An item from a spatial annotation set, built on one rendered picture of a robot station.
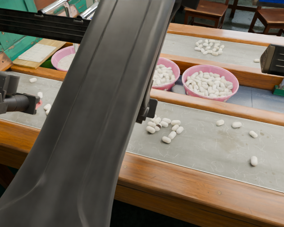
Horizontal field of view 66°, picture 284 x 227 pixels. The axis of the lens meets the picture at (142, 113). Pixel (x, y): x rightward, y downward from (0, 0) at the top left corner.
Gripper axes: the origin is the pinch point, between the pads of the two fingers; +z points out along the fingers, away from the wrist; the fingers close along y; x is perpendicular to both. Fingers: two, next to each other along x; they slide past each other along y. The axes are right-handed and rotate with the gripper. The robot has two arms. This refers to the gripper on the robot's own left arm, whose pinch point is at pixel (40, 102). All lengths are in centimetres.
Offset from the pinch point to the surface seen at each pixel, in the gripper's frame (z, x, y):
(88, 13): -5.4, -34.5, -17.3
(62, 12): 54, -52, 36
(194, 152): 6, 6, -62
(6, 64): 14.7, -12.4, 33.3
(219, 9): 197, -122, -63
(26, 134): -5.8, 11.8, -0.9
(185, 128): 14, -1, -57
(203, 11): 187, -114, -45
